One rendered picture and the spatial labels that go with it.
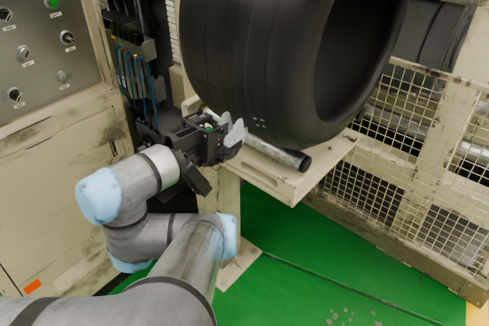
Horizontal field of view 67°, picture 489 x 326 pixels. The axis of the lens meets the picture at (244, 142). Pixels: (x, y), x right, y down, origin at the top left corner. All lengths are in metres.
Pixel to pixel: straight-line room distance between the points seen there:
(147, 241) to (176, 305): 0.34
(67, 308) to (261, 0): 0.50
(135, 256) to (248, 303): 1.08
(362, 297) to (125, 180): 1.36
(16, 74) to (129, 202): 0.65
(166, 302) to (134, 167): 0.33
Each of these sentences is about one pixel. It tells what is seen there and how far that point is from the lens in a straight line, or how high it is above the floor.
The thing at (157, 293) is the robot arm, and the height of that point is 1.23.
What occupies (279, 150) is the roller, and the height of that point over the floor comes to 0.92.
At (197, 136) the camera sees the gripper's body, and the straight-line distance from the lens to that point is 0.66.
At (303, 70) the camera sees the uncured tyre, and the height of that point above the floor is 1.19.
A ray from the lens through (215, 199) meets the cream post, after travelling 1.40.
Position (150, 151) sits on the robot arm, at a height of 1.10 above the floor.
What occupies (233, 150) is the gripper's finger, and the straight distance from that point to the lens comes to 0.71.
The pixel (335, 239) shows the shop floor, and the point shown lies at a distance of 1.92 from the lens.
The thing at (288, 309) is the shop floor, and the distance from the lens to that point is 1.69.
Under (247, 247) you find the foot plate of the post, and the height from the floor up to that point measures 0.01.
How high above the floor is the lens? 1.49
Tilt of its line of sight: 39 degrees down
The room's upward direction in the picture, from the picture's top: straight up
